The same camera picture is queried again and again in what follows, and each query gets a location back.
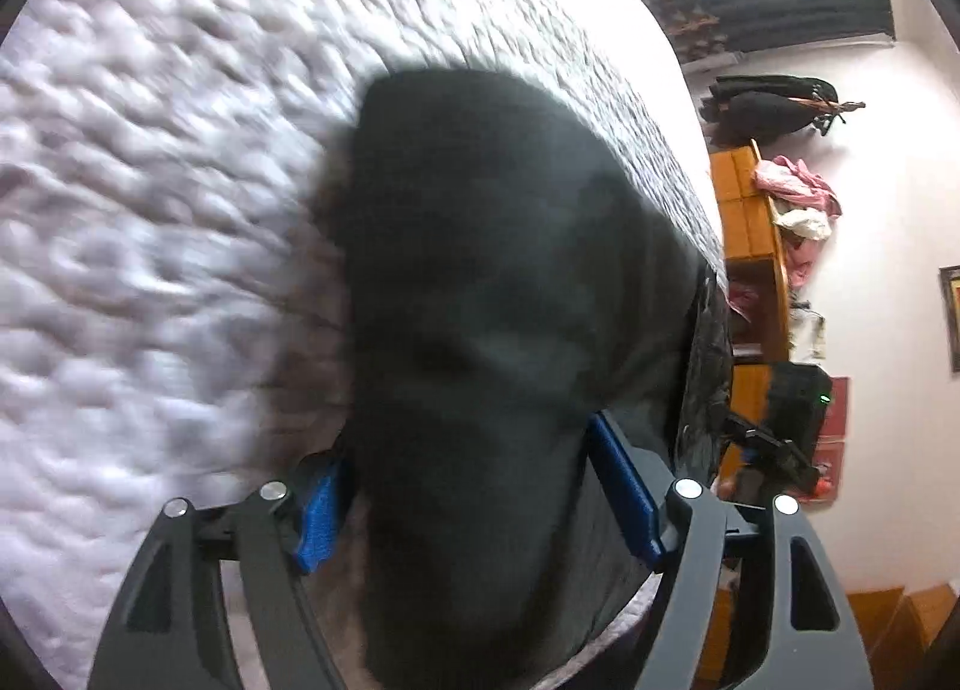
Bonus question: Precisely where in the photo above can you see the white crumpled cloth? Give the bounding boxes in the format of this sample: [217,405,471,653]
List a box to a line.
[775,205,835,242]

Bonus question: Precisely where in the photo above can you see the black padded pants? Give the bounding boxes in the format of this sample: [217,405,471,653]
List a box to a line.
[328,66,734,690]

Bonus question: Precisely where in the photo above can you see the grey quilted bedspread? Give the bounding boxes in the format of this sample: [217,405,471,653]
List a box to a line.
[0,0,727,690]

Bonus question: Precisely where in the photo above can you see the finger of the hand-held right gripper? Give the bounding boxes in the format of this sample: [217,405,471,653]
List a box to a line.
[721,412,818,503]

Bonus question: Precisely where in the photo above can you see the wooden coat rack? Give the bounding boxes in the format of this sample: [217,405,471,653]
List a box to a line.
[804,81,868,137]

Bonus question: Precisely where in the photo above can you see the framed wall picture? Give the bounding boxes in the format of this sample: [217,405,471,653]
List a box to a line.
[939,265,960,374]

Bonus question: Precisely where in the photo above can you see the yellow wooden cabinet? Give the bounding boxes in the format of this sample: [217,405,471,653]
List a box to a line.
[707,141,794,683]

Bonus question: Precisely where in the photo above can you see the pink clothes pile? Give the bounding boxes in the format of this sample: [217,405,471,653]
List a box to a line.
[752,154,844,217]

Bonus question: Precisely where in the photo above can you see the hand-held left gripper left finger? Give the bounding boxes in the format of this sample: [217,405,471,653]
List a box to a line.
[86,448,353,690]

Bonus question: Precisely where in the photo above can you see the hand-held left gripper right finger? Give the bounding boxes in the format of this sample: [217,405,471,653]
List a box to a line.
[586,411,876,690]

